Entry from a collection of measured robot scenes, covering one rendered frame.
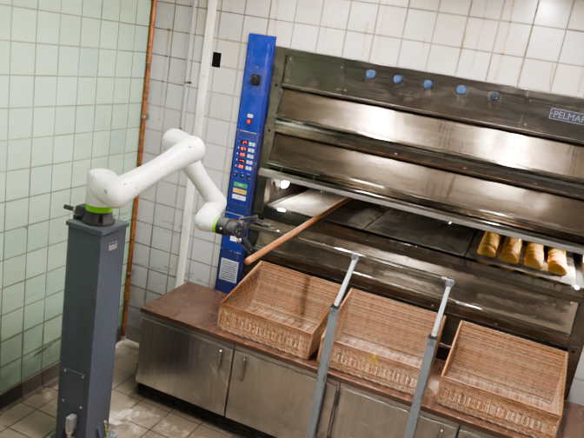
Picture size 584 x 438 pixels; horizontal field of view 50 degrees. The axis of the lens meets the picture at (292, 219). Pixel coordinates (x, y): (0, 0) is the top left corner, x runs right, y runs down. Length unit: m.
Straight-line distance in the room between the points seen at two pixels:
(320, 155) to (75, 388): 1.77
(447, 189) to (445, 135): 0.28
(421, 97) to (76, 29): 1.82
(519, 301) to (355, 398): 1.00
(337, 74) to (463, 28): 0.70
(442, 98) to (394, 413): 1.61
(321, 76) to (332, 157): 0.45
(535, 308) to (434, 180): 0.84
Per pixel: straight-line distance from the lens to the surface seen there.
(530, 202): 3.37
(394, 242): 3.50
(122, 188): 2.78
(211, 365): 3.53
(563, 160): 3.33
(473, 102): 3.35
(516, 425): 3.21
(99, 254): 2.95
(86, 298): 3.07
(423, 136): 3.37
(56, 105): 3.46
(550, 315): 3.51
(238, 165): 3.71
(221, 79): 3.77
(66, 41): 3.47
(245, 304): 3.73
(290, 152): 3.60
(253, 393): 3.48
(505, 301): 3.50
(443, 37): 3.36
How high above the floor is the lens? 2.13
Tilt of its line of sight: 16 degrees down
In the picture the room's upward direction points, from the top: 9 degrees clockwise
